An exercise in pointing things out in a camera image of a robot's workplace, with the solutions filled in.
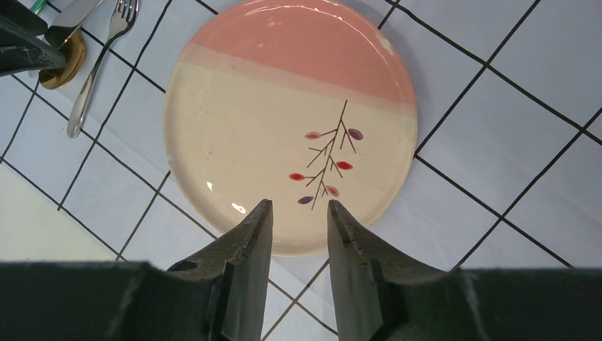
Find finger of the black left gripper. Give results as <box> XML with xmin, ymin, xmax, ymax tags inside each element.
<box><xmin>1</xmin><ymin>1</ymin><xmax>66</xmax><ymax>77</ymax></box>

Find white checked tablecloth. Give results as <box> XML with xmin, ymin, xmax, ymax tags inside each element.
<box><xmin>0</xmin><ymin>0</ymin><xmax>602</xmax><ymax>341</ymax></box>

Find metal spoon wooden handle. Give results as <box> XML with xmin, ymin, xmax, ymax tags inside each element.
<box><xmin>38</xmin><ymin>28</ymin><xmax>87</xmax><ymax>90</ymax></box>

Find iridescent rainbow fork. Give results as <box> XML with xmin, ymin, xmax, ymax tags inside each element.
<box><xmin>30</xmin><ymin>0</ymin><xmax>47</xmax><ymax>14</ymax></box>

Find metal cutlery piece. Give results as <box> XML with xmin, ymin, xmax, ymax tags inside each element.
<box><xmin>41</xmin><ymin>0</ymin><xmax>102</xmax><ymax>71</ymax></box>

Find silver metal fork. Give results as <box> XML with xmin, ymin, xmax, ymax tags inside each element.
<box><xmin>66</xmin><ymin>0</ymin><xmax>139</xmax><ymax>139</ymax></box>

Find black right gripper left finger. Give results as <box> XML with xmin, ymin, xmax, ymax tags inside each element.
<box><xmin>1</xmin><ymin>199</ymin><xmax>273</xmax><ymax>340</ymax></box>

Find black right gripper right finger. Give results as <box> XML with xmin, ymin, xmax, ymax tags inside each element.
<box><xmin>327</xmin><ymin>200</ymin><xmax>601</xmax><ymax>340</ymax></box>

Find cream pink branch plate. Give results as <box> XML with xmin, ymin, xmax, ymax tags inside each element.
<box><xmin>163</xmin><ymin>1</ymin><xmax>417</xmax><ymax>256</ymax></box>

